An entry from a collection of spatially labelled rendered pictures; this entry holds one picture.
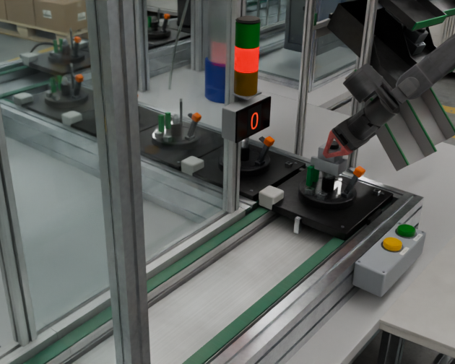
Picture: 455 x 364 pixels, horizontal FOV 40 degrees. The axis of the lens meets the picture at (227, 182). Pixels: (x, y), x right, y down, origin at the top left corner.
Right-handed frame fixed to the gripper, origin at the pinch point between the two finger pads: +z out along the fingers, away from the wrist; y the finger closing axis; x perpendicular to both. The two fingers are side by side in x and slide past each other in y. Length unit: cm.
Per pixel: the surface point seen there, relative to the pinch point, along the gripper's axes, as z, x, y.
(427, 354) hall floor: 76, 79, -73
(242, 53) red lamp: -12.6, -25.0, 21.4
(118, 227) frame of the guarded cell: -34, -2, 85
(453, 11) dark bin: -26.5, -10.5, -40.9
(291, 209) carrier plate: 11.6, 5.3, 10.7
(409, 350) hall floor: 80, 74, -71
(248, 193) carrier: 19.3, -4.2, 11.0
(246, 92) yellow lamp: -7.1, -19.1, 20.8
